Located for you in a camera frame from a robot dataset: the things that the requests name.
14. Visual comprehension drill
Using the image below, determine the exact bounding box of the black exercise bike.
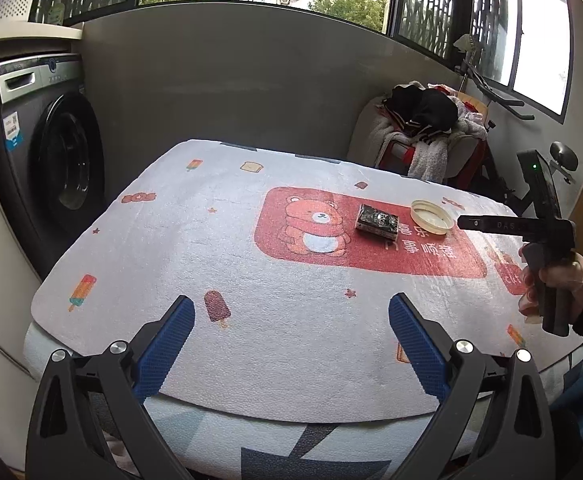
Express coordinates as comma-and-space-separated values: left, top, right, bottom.
453, 32, 580, 219

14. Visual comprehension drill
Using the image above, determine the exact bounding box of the chair piled with clothes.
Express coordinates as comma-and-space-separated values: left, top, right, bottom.
347, 81, 488, 188

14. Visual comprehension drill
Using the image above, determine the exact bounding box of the white cartoon print mat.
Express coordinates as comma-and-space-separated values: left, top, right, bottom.
31, 140, 582, 422

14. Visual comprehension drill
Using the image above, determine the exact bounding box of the small black wrapped packet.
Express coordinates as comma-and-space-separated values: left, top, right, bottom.
355, 204, 399, 242

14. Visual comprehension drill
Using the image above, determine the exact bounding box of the person's right hand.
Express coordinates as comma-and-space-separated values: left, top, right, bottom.
518, 252, 583, 324

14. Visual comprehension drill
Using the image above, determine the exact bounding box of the dark grey washing machine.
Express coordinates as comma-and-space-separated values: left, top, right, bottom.
0, 53, 105, 278

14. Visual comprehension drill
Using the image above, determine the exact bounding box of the cream plastic lid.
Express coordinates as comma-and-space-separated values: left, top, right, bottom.
410, 200, 455, 236

